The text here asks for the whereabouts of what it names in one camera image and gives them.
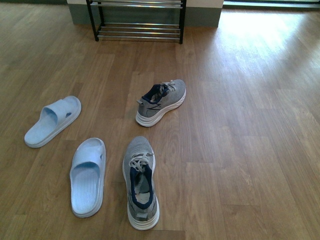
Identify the black metal shoe rack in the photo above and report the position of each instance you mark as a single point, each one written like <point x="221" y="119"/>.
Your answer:
<point x="103" y="30"/>

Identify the grey knit sneaker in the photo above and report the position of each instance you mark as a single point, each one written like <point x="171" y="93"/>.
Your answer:
<point x="138" y="168"/>
<point x="161" y="99"/>

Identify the light blue slide sandal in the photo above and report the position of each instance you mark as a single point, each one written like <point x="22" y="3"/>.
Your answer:
<point x="87" y="176"/>
<point x="54" y="118"/>

